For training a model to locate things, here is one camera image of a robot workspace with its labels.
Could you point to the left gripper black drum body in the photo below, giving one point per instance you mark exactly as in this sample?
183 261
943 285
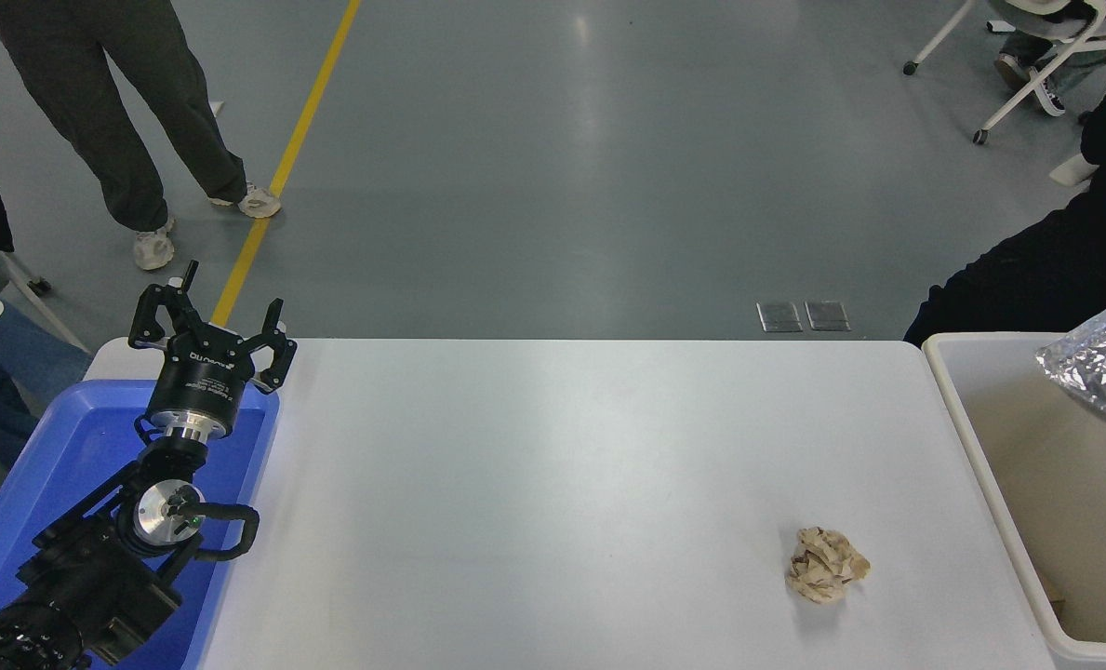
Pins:
201 377

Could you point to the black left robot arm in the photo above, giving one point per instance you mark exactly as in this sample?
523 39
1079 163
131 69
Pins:
97 568

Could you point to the grey metal floor plate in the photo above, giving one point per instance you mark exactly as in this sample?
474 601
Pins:
780 317
828 315

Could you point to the grey chair leg with caster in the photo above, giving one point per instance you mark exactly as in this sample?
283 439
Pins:
36 298

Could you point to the blue plastic tray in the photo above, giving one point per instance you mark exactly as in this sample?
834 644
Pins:
59 447

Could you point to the standing person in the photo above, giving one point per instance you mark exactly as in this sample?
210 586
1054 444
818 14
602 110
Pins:
97 93

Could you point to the crumpled tan paper ball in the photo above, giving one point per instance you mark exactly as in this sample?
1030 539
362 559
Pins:
827 565

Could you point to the large pale plastic bin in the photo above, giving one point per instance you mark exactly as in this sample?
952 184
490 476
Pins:
1027 465

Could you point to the person on white chair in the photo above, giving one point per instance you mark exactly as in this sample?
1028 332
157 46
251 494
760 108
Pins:
1027 70

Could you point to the small white block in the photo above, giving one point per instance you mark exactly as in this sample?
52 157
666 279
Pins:
1073 169

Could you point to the white wheeled chair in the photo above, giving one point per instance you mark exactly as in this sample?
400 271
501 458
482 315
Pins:
1073 46

